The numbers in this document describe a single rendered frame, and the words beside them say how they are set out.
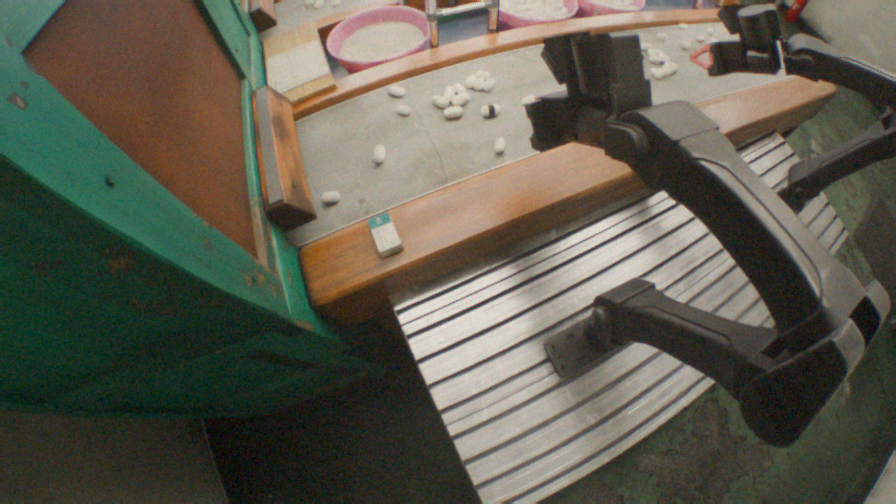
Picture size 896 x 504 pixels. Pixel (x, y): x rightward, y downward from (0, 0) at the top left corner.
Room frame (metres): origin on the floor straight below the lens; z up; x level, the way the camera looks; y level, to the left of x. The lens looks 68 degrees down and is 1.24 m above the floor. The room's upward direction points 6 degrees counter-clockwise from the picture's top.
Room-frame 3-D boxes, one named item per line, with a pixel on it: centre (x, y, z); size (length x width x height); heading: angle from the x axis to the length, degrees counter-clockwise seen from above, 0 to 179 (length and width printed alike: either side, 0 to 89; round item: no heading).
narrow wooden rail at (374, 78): (0.83, -0.51, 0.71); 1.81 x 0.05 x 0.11; 108
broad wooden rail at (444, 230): (0.46, -0.63, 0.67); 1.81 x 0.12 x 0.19; 108
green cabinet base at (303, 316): (0.65, 0.67, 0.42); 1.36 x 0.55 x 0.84; 18
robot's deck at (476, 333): (0.39, -0.45, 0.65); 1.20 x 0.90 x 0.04; 109
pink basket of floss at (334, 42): (0.80, 0.11, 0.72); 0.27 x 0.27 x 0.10
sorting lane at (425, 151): (0.66, -0.57, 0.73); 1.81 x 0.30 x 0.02; 108
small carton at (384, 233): (0.23, 0.09, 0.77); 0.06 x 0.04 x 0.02; 18
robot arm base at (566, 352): (0.06, -0.24, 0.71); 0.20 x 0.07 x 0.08; 109
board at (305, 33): (0.73, 0.32, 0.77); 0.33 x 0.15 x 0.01; 18
